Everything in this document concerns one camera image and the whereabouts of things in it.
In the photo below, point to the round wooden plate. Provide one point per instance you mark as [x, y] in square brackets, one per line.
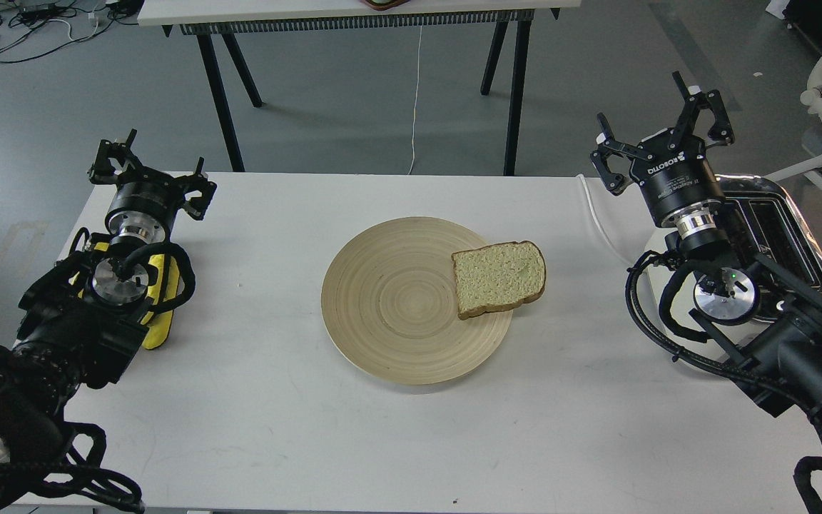
[389, 303]

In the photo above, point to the black power strip with cables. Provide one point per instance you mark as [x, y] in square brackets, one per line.
[31, 30]

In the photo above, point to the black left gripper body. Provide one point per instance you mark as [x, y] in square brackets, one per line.
[157, 195]

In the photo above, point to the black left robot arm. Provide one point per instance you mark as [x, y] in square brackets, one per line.
[62, 344]

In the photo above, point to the slice of bread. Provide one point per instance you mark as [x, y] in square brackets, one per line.
[498, 278]

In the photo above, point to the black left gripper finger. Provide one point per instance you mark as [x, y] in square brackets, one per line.
[115, 163]
[192, 193]

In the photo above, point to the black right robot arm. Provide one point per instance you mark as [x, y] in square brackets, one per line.
[776, 365]

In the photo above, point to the white chrome toaster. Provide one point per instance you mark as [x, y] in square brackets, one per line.
[768, 261]

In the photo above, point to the white background table black legs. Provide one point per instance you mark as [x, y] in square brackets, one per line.
[227, 19]

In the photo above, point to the yellow cloth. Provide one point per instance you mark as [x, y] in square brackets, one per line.
[139, 285]

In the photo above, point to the brown object on background table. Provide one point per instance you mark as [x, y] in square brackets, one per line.
[382, 5]

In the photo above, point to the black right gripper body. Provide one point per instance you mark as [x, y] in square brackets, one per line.
[676, 178]

